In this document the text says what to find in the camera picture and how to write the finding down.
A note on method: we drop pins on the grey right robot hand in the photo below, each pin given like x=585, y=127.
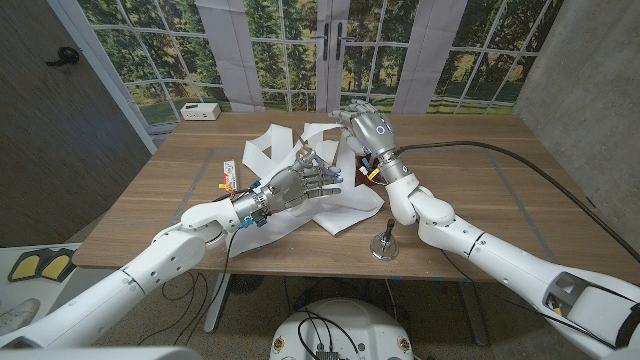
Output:
x=372, y=132

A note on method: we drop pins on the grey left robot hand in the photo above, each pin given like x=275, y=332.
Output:
x=295, y=189

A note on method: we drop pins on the grey yellow scissors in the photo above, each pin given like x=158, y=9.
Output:
x=302, y=156

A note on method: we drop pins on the white receipt paper strip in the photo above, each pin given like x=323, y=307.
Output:
x=345, y=220

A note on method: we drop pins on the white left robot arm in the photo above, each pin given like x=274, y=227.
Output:
x=140, y=272

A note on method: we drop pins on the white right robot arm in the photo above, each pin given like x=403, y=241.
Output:
x=510, y=265

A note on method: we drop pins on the red cup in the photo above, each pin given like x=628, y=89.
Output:
x=362, y=179

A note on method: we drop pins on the white red toothpaste tube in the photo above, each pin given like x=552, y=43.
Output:
x=229, y=175

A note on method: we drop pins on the printed forest window backdrop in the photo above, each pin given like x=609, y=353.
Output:
x=280, y=60

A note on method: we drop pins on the white power strip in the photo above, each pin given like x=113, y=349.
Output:
x=200, y=111

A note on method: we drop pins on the white table leg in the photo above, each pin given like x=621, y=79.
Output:
x=474, y=315
x=217, y=305

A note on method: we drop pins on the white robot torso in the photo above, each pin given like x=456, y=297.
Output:
x=350, y=325

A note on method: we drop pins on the white sneaker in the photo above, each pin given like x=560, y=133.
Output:
x=17, y=315

